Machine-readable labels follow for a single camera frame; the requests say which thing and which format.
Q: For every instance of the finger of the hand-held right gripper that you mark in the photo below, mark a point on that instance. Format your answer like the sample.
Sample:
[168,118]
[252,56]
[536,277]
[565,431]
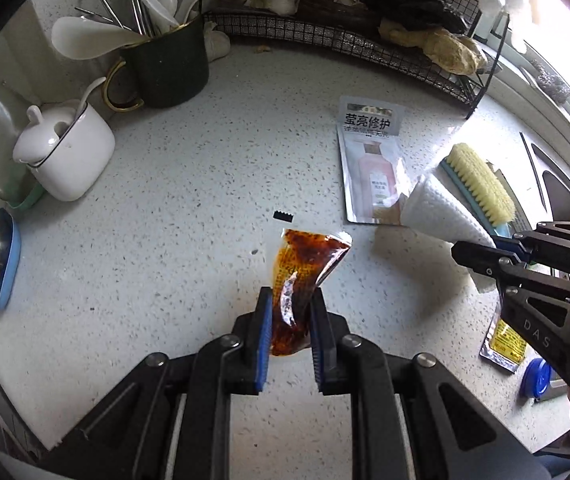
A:
[490,260]
[560,237]

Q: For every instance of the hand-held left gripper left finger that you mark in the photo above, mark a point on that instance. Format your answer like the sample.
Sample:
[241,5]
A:
[264,340]

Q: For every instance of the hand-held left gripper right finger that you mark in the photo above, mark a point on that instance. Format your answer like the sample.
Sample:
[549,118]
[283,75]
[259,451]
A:
[319,340]

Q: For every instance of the blue bottle cap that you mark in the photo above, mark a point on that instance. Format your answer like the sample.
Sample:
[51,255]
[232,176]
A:
[537,380]

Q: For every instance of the yellow sachet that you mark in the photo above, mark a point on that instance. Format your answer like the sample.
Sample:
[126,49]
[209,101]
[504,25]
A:
[504,342]

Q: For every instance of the white paper towel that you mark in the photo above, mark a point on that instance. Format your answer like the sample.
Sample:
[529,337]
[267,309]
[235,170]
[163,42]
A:
[440,215]

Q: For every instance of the yellow bristle scrub brush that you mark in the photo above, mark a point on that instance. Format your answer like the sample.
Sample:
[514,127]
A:
[480,185]

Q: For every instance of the chili sauce packet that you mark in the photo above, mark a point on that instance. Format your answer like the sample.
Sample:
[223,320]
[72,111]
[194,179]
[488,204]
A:
[305,260]

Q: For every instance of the white sachet pink bottle print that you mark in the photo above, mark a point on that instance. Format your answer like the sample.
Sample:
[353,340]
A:
[370,165]

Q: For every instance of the stainless steel sink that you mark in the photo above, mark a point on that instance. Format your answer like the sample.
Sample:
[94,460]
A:
[565,185]

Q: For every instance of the black packet scrap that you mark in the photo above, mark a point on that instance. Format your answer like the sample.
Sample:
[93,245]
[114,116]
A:
[284,216]

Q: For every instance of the person's leg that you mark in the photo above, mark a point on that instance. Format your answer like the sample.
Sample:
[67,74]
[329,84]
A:
[560,467]

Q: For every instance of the dark scouring pad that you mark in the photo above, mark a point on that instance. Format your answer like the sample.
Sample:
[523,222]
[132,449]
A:
[550,82]

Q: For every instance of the ginger root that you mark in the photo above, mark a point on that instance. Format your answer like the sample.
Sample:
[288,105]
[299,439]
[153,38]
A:
[440,50]

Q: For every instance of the black dried fungus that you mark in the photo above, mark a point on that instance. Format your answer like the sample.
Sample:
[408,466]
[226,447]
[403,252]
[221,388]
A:
[415,5]

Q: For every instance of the blue tray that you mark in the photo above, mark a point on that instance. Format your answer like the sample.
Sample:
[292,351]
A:
[5,265]

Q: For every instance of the black gas stove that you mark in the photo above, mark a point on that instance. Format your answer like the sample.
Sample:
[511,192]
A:
[0,400]

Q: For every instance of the white sugar jar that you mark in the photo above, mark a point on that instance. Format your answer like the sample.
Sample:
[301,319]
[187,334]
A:
[65,155]

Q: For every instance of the green saucer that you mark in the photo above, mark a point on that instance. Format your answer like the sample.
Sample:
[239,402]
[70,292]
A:
[27,197]

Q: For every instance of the dark green mug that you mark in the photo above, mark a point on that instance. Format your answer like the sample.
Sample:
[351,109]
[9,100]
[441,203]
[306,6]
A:
[170,70]

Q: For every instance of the white rice paddle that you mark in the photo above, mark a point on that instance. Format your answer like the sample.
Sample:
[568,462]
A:
[90,37]

